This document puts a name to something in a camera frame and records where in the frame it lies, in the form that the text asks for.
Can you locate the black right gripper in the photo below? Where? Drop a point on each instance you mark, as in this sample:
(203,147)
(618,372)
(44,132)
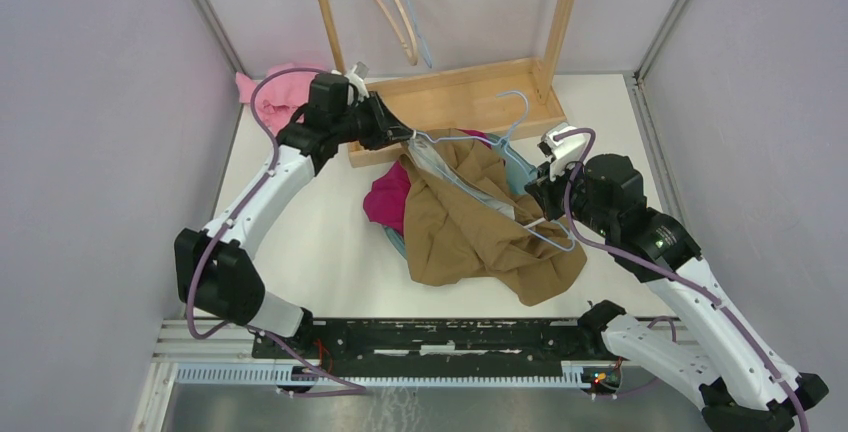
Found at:
(545,191)

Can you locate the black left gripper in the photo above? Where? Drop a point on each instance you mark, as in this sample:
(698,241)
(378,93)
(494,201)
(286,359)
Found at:
(387,128)

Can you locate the magenta cloth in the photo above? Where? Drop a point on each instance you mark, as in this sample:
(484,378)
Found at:
(431,202)

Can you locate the wooden clothes rack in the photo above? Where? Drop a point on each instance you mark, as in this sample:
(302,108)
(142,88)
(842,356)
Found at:
(465,98)

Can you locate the brown skirt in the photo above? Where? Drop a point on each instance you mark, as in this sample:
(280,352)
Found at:
(498,249)

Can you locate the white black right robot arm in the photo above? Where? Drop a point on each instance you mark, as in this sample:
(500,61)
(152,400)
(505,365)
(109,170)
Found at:
(735,380)

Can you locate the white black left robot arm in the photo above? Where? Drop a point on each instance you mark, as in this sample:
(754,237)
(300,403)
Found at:
(214,265)

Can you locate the beige wooden hanger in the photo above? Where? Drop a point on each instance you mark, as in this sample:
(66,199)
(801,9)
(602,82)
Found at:
(391,5)

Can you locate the teal plastic basket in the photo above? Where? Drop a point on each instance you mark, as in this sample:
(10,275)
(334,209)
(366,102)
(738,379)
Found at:
(517,170)

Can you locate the pink crumpled cloth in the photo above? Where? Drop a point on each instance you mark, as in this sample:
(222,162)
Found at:
(278,100)

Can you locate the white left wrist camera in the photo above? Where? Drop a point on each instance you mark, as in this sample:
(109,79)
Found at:
(358,74)

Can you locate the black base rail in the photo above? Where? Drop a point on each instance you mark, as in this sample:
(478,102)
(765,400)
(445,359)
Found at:
(448,348)

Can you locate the white slotted cable duct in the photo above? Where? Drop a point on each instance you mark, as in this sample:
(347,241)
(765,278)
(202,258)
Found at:
(280,375)

